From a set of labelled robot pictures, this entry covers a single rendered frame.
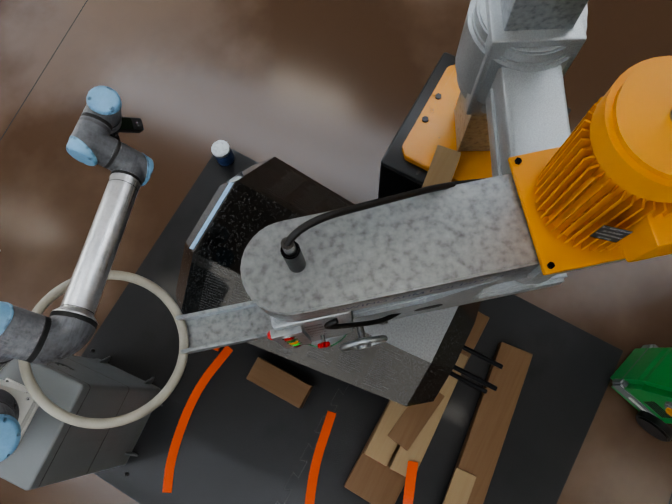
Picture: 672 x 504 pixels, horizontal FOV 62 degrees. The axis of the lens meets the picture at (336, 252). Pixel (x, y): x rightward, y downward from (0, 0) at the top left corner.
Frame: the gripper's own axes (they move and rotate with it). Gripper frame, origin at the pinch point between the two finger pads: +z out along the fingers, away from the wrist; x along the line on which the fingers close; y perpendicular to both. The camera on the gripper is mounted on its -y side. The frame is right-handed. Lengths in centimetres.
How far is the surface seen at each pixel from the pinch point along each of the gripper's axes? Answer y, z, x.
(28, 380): 44, -10, 68
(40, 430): 51, 36, 85
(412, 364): -75, -9, 108
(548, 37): -109, -87, 27
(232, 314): -18, -11, 69
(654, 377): -183, -9, 153
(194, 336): -5, -7, 72
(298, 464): -42, 80, 146
